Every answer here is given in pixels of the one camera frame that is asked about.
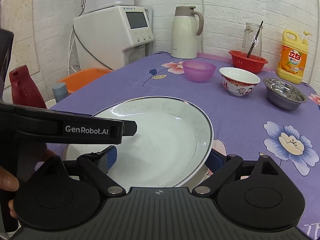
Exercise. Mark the grey blue cup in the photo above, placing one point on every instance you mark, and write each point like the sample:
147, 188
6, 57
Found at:
60, 91

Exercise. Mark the pink translucent plastic bowl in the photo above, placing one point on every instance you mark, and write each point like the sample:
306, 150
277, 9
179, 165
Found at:
198, 71

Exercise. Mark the person's left hand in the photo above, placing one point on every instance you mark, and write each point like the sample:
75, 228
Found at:
10, 183

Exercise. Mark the white thermos jug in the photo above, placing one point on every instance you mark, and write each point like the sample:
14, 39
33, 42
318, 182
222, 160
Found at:
187, 26

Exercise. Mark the orange plastic basin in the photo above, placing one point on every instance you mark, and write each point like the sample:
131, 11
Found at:
82, 78

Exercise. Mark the clear glass pitcher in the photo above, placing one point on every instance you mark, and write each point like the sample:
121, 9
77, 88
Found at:
249, 34

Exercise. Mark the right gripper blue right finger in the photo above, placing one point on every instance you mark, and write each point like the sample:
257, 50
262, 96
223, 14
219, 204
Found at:
225, 169

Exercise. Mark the black stirring stick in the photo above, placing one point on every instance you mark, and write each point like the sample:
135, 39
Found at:
255, 41

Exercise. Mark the red thermos bottle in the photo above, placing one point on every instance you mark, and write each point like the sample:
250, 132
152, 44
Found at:
24, 90

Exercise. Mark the white red patterned ceramic bowl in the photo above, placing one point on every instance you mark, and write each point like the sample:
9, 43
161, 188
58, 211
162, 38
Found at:
237, 81

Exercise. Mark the white water dispenser machine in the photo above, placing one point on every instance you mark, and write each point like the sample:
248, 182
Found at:
114, 37

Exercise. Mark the yellow dish soap bottle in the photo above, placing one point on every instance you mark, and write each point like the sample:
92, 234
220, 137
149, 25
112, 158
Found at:
293, 56

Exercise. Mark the stainless steel bowl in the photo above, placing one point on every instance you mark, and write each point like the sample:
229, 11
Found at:
283, 95

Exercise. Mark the red plastic basket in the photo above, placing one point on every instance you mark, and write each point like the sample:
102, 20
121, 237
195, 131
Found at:
252, 64

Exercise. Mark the white plate dark rim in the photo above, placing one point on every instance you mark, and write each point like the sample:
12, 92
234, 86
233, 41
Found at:
173, 140

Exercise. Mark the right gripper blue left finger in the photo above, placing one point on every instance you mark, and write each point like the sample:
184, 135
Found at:
94, 169

